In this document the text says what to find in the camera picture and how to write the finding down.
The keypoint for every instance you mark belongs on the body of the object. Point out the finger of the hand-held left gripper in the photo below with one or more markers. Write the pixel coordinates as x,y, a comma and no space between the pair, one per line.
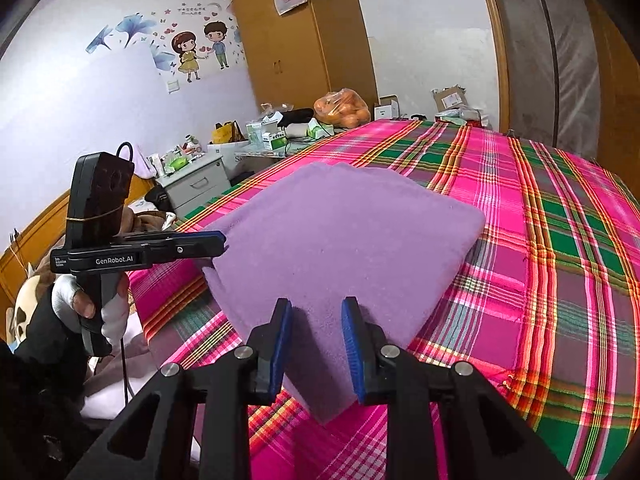
200,236
200,252

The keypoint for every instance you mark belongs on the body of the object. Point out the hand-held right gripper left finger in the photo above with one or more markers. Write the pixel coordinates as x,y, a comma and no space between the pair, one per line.
280,355

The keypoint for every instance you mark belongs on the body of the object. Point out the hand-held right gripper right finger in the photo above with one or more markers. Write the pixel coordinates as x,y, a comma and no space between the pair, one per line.
350,355

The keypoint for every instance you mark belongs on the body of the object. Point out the purple sweater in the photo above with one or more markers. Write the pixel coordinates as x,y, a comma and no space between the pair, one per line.
340,240

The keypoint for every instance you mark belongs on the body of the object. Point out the person's left forearm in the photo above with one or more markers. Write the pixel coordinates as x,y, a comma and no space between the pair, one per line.
35,360

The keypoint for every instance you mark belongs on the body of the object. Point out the person's left hand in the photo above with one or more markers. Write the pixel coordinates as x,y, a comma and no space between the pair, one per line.
67,300

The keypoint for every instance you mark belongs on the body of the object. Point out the grey drawer cabinet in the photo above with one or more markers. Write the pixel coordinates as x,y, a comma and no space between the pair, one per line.
192,187

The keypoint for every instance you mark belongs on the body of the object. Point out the lilac towel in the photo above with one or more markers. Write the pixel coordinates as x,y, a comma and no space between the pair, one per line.
144,166

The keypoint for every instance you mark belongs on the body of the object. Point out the wooden headboard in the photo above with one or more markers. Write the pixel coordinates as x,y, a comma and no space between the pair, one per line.
30,240

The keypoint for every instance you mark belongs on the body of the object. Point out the yellow paper bag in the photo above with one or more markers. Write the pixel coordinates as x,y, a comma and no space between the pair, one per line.
226,132

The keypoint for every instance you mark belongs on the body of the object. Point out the green white box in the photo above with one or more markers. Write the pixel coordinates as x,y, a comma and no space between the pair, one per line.
275,140

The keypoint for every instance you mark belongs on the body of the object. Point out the black cloth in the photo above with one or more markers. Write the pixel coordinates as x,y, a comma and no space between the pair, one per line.
295,117

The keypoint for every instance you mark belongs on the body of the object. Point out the green tissue pack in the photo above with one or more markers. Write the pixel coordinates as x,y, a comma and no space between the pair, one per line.
316,130

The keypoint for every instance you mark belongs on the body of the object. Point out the bag of oranges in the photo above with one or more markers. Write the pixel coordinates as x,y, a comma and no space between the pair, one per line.
342,110

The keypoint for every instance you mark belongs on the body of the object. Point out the plaid bed sheet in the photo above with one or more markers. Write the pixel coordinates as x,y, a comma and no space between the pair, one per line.
550,285

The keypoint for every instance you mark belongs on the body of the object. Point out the wooden wardrobe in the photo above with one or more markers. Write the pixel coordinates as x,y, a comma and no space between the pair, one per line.
300,35

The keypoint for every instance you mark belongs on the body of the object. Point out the small white box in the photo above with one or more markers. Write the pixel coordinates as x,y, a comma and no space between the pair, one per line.
387,109

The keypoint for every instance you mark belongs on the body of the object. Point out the open cardboard box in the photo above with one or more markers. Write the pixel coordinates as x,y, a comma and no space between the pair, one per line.
450,97

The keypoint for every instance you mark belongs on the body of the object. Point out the clear plastic door curtain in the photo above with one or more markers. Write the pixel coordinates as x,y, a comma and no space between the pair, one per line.
545,60

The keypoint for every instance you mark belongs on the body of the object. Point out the white light switch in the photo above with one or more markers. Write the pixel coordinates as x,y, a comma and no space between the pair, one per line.
173,86

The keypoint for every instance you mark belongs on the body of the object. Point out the cartoon wall sticker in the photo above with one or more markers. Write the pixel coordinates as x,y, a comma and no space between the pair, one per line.
190,45

